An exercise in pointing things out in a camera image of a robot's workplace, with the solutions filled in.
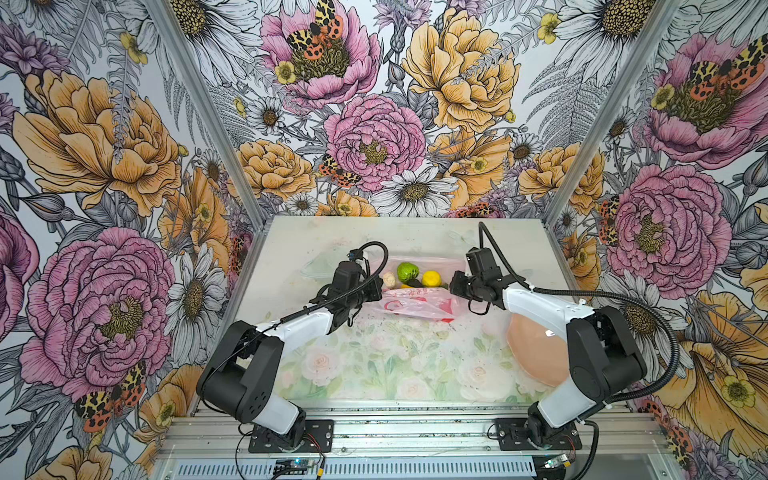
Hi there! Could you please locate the aluminium corner post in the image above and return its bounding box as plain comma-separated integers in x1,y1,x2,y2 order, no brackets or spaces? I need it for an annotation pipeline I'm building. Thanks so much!
543,0,680,228
147,1,268,233

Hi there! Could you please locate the yellow fake lemon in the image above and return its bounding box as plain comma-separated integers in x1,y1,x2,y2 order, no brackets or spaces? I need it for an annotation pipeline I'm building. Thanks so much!
421,271,443,288

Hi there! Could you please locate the aluminium left corner post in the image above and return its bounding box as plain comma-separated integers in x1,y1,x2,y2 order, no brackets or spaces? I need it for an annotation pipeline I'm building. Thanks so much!
147,1,268,233

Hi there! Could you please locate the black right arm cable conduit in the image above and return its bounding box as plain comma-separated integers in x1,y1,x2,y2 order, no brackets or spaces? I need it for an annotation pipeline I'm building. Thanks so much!
477,221,681,415

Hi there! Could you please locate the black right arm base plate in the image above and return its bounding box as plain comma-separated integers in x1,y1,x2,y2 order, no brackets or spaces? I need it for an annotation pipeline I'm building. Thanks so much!
487,417,583,452

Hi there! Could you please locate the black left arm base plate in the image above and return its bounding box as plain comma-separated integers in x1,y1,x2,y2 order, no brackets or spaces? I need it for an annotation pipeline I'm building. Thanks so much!
248,419,335,454

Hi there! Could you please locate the pink printed plastic bag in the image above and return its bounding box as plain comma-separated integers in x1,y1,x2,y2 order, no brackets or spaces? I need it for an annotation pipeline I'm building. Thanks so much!
362,255,468,323

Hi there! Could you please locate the pale fake garlic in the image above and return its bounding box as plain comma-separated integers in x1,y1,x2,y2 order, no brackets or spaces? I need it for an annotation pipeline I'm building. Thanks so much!
382,272,398,289

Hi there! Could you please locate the green circuit board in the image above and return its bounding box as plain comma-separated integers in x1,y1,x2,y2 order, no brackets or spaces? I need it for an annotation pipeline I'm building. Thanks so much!
272,458,325,479

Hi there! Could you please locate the pink round plate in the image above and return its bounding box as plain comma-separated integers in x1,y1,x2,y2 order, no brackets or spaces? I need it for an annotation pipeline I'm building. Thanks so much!
506,314,569,387

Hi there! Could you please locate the aluminium right corner post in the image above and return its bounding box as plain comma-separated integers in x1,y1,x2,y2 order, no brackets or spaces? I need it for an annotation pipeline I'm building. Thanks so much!
543,0,680,228

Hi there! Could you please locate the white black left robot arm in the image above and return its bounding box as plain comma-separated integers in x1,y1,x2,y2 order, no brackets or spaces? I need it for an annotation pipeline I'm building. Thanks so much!
196,260,385,444

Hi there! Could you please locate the aluminium front rail frame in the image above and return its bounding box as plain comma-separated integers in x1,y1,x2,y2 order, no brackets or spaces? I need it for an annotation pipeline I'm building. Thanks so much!
149,398,661,480

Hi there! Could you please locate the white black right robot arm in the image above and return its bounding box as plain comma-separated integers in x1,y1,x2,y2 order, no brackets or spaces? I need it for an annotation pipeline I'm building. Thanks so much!
450,247,647,448

